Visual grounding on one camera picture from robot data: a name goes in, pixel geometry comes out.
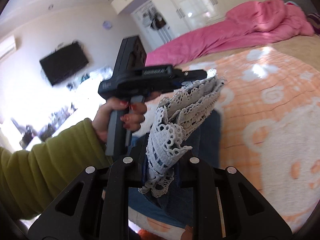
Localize pink duvet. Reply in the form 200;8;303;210
145;0;314;66

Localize blue denim lace-trimmed pants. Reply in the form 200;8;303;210
129;74;225;228

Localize purple wall clock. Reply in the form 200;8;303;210
103;21;112;30

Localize black wall television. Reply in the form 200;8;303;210
39;41;89;86

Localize peach bear plush blanket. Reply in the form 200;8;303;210
181;47;319;239

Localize hanging bags on door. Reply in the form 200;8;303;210
142;7;167;31

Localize green left sleeve forearm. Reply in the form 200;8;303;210
1;119;112;220

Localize left hand red nails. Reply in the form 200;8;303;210
92;97;148;143

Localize striped purple pillow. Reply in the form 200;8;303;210
307;13;320;36

